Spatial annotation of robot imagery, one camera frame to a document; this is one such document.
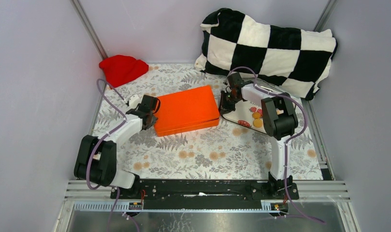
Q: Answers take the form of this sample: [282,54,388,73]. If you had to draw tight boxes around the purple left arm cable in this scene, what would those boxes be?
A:
[86,78,129,232]

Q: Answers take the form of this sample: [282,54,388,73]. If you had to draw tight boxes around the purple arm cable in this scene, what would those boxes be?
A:
[227,66,326,225]
[86,78,129,232]

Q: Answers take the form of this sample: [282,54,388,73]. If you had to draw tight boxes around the floral table mat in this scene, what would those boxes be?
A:
[86,63,324,181]

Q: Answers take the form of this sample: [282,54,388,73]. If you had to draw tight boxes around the white strawberry tray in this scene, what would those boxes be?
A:
[222,84,299,140]

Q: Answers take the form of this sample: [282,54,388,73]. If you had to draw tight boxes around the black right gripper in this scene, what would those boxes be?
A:
[216,91,241,116]

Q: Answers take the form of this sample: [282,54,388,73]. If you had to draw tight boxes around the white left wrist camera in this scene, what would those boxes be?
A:
[127,95,142,108]

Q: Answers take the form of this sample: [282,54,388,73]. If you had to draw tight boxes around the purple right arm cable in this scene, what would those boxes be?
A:
[227,66,326,225]

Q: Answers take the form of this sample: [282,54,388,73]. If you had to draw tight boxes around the round orange cookie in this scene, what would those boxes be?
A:
[253,118,263,128]
[252,112,261,119]

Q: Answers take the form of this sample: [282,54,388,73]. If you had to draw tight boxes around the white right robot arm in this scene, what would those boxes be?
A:
[218,72,299,199]

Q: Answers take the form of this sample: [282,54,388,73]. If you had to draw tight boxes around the black white checkered pillow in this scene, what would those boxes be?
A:
[194,8,338,101]

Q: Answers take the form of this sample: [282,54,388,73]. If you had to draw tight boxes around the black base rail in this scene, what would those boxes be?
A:
[110,179,299,210]

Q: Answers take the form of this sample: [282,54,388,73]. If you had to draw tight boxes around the metal tongs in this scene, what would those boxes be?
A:
[253,82,285,96]

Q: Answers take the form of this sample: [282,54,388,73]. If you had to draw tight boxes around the orange tin lid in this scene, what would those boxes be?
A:
[155,86,220,129]

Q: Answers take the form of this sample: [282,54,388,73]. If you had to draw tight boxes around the orange cookie tin box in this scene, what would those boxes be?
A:
[154,118,219,137]

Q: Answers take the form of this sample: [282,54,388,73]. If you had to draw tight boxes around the red knit hat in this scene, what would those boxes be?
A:
[99,55,149,88]

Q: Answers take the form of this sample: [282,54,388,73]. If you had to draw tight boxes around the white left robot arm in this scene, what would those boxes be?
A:
[73,95,161,199]

